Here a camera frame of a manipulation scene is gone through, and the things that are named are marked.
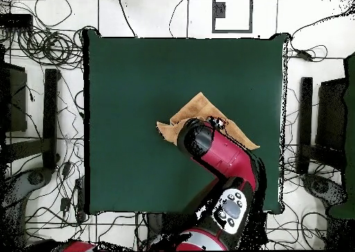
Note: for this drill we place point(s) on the tan terry towel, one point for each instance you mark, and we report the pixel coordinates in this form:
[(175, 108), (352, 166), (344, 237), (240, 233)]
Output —
[(197, 107)]

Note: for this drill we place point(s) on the black flat box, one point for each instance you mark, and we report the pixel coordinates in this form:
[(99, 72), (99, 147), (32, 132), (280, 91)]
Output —
[(16, 20)]

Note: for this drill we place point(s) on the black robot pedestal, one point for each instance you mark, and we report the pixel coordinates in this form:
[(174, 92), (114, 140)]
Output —
[(154, 224)]

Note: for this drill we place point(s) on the dark square box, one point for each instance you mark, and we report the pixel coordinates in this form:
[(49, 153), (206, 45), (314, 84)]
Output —
[(16, 102), (330, 116)]

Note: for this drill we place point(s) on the grey leg with round knob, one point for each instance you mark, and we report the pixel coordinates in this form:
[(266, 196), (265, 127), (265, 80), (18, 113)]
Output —
[(320, 185), (35, 177)]

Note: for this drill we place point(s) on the long black power adapter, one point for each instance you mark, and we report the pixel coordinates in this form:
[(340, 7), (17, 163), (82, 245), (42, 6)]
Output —
[(304, 54)]

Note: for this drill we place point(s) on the dark green table cloth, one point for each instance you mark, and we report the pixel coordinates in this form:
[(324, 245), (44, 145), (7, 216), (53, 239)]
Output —
[(124, 68)]

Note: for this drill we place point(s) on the black stand base bar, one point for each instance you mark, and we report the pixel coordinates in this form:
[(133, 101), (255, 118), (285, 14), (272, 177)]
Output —
[(50, 110), (305, 118)]

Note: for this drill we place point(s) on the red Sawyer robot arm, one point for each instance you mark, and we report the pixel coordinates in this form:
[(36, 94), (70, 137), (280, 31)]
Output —
[(227, 154)]

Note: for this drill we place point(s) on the small black power adapter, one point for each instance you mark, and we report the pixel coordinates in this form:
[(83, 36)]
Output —
[(65, 204), (66, 168)]

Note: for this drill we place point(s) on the black power strip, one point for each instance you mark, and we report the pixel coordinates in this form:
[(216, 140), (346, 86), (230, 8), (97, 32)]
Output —
[(80, 199)]

